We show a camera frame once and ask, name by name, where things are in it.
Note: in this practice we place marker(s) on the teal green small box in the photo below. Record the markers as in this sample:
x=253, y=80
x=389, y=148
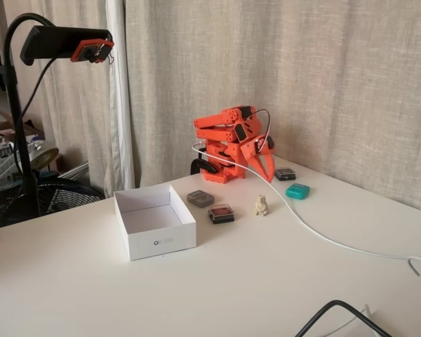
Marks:
x=297, y=190

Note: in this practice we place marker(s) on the wide beige curtain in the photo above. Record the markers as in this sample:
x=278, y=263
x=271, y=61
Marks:
x=301, y=70

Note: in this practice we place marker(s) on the clear plastic packaging pile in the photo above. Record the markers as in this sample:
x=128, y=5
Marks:
x=0, y=154

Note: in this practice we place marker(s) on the black gooseneck stand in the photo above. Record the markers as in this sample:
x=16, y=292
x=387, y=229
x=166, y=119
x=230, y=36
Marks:
x=22, y=140

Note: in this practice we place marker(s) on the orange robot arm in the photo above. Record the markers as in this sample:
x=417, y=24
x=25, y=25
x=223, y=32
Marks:
x=214, y=133

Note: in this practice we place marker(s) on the orange mounted camera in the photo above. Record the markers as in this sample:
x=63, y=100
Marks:
x=80, y=49

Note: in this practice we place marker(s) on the camera on black stand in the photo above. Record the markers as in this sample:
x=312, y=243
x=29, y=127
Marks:
x=84, y=105

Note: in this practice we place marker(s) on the black phone holder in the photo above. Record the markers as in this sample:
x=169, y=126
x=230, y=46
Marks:
x=56, y=40

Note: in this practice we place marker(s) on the silver desk lamp head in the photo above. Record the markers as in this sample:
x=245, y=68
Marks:
x=45, y=154

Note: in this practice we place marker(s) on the black floor fan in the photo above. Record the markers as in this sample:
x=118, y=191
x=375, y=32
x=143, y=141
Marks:
x=66, y=196

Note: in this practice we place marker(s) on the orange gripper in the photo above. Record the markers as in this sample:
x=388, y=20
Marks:
x=254, y=150

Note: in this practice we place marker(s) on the black case with shiny lid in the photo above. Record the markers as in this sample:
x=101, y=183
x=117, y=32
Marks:
x=286, y=174

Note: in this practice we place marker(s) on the brown cardboard box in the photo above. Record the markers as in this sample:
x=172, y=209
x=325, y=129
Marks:
x=31, y=131

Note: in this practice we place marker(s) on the black case with red pad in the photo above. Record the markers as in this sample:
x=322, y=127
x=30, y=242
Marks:
x=221, y=213

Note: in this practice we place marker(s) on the white cardboard box bin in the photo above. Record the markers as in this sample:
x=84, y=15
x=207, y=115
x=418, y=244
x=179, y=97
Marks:
x=161, y=242

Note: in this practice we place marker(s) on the grey translucent small case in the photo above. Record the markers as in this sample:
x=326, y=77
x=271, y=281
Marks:
x=200, y=198

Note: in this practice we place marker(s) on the cream bear figurine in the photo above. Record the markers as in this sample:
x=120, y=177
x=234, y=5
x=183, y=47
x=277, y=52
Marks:
x=261, y=207

